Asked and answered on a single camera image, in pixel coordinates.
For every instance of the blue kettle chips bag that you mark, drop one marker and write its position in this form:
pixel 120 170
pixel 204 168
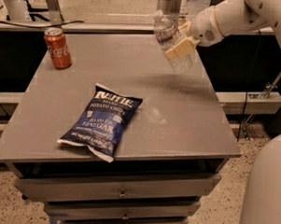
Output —
pixel 102 123

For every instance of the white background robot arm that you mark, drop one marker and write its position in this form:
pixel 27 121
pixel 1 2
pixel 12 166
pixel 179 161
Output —
pixel 17 10

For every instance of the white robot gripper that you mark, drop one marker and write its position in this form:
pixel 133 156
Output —
pixel 204 27

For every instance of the grey metal rail frame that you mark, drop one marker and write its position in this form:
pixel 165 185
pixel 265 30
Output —
pixel 77 27

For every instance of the clear plastic water bottle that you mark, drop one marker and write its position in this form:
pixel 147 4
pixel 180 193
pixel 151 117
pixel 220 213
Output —
pixel 167 34

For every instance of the red coca-cola can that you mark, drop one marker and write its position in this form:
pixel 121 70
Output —
pixel 57 48

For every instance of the grey drawer cabinet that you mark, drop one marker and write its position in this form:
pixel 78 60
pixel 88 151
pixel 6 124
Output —
pixel 169 156

